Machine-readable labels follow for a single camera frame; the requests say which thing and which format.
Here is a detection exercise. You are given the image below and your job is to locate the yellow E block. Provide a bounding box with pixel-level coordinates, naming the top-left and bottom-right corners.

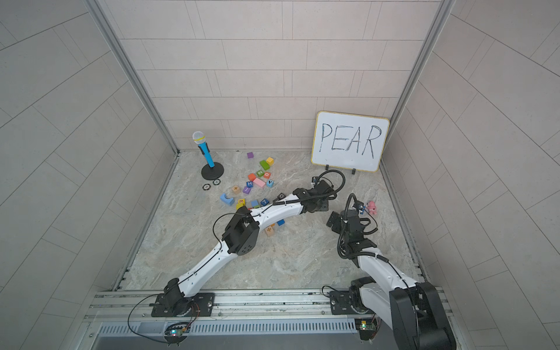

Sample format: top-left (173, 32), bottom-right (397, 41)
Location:
top-left (236, 198), bottom-right (246, 209)

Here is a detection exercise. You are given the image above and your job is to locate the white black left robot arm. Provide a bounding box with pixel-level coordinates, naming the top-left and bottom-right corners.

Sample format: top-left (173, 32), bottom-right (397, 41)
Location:
top-left (151, 169), bottom-right (346, 317)

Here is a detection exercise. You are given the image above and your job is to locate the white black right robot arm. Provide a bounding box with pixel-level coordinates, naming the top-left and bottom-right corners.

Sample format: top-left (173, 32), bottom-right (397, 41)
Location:
top-left (328, 194), bottom-right (457, 349)

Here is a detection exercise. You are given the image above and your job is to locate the pink pig toy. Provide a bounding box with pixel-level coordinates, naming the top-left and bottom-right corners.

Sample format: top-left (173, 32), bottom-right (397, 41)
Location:
top-left (367, 201), bottom-right (377, 215)

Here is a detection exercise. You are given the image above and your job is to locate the green block at back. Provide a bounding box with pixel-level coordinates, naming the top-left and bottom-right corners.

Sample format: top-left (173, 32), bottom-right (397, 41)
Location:
top-left (260, 160), bottom-right (270, 171)

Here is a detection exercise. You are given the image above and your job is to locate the pink block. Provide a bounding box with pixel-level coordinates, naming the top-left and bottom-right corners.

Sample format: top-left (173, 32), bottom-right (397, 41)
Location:
top-left (253, 178), bottom-right (266, 188)

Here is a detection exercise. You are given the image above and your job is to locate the yellow framed whiteboard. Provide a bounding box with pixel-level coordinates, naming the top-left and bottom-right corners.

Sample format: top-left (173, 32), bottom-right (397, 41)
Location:
top-left (311, 111), bottom-right (390, 172)

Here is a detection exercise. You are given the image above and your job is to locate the light blue arch block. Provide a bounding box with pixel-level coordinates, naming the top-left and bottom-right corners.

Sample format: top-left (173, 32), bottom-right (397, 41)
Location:
top-left (220, 193), bottom-right (236, 206)

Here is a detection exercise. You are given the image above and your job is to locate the right circuit board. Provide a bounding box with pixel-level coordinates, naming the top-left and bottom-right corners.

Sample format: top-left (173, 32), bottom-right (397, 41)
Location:
top-left (354, 317), bottom-right (379, 341)

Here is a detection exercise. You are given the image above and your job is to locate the circuit board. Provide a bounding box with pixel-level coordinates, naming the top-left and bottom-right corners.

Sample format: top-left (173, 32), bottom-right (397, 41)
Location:
top-left (164, 322), bottom-right (190, 346)
top-left (354, 317), bottom-right (379, 341)

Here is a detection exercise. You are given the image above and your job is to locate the blue toy microphone on stand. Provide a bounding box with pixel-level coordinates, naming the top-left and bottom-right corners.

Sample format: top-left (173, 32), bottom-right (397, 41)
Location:
top-left (193, 131), bottom-right (224, 180)

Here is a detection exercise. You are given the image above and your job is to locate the left circuit board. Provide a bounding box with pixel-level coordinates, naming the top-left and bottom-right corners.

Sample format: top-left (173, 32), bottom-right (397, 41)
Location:
top-left (164, 322), bottom-right (190, 346)

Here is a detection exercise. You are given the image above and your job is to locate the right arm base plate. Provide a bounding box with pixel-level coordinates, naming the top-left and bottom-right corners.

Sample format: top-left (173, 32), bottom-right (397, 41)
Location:
top-left (328, 290), bottom-right (363, 315)

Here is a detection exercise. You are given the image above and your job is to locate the aluminium rail frame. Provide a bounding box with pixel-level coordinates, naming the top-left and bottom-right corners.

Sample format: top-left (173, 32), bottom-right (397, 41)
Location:
top-left (82, 286), bottom-right (456, 338)

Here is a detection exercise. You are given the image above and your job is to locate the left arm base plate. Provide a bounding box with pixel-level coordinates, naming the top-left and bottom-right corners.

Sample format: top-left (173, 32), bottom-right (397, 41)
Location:
top-left (150, 293), bottom-right (216, 318)

